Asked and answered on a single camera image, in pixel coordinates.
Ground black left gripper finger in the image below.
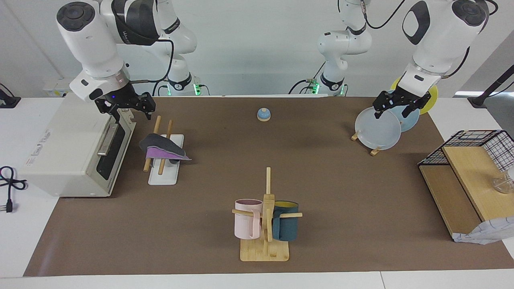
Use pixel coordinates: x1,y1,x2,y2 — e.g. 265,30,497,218
372,94,392,120
402,96,427,119

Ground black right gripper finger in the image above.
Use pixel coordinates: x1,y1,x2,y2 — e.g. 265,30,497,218
135,92,157,121
94,98,121,123

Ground purple and grey towel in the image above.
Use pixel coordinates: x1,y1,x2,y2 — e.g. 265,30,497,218
139,133,192,162

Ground wooden plate rack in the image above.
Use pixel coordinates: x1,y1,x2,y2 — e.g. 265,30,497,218
351,129,381,157

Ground white towel rack wooden bars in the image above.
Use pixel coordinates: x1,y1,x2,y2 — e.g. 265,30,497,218
143,116,184,186

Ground light blue plate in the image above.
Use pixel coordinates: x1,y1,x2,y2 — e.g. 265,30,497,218
373,90,420,133

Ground yellow plate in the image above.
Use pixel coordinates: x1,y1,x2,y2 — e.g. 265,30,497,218
391,76,439,115

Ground translucent white plate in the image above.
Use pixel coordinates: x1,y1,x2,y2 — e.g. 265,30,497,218
355,106,402,151

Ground cream toaster oven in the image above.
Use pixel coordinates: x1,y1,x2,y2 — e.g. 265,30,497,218
20,93,137,198

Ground black stand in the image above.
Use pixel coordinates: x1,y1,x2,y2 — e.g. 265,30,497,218
468,66,514,108

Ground wooden shelf box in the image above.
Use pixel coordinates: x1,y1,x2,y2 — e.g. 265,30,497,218
418,145,514,241

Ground clear glass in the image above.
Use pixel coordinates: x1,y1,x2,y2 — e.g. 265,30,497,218
492,169,514,194

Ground brown table mat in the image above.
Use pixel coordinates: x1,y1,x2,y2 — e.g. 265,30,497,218
23,96,514,277

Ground white paper wrap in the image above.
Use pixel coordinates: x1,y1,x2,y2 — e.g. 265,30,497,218
453,216,514,245

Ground dark teal mug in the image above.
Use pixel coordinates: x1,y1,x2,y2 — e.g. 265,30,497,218
272,201,300,242

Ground pink mug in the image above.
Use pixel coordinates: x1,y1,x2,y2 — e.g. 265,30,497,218
235,199,263,240

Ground wooden mug tree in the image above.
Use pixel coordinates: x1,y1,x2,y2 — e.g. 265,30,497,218
232,167,303,262

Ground black base cable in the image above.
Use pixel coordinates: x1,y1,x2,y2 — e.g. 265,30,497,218
288,60,326,95
152,77,169,97

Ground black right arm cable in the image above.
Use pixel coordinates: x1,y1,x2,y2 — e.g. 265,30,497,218
131,38,174,85

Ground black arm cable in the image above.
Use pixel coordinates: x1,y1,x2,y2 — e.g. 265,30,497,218
131,38,174,85
444,46,470,79

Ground black wire basket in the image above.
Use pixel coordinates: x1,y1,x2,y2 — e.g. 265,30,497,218
418,130,514,172

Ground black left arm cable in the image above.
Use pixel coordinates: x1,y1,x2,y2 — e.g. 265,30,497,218
444,46,470,79

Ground black power cable with plug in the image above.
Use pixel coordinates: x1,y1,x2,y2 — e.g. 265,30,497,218
0,166,28,213

